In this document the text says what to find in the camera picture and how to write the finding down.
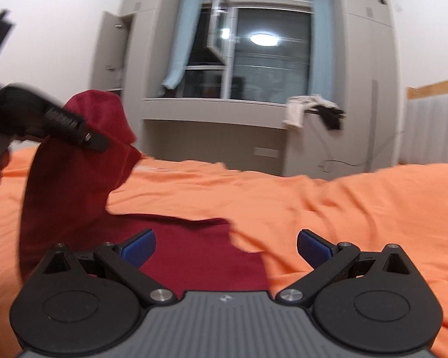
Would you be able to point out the left light blue curtain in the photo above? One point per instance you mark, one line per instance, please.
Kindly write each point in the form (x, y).
(185, 31)

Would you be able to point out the dark red knit sweater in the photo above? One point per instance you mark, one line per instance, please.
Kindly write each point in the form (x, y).
(65, 202)

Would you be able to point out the right light blue curtain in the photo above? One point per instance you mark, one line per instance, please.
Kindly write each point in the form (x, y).
(322, 69)

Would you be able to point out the white garment on ledge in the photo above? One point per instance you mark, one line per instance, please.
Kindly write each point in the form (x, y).
(297, 105)

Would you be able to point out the open grey wardrobe door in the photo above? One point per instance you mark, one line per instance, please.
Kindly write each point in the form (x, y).
(109, 55)

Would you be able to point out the orange duvet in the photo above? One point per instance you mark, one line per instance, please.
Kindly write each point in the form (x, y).
(405, 204)

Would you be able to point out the grey padded wooden headboard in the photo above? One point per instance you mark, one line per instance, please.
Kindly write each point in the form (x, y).
(425, 136)

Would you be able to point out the black garment on ledge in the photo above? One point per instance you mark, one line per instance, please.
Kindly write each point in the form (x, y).
(330, 116)

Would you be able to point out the light blue curtain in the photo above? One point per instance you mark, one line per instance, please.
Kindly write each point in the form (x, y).
(322, 69)
(185, 31)

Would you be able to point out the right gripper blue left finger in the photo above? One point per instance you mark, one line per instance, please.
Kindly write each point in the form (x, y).
(121, 259)

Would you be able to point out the open window sash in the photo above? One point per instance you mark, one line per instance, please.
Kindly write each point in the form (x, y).
(219, 29)

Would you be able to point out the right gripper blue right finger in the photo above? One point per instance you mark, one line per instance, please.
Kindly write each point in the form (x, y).
(327, 260)

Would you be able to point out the grey built-in wardrobe unit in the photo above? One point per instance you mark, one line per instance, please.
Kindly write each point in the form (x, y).
(221, 112)

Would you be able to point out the white wall socket panel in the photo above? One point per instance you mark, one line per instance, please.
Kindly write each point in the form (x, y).
(266, 152)

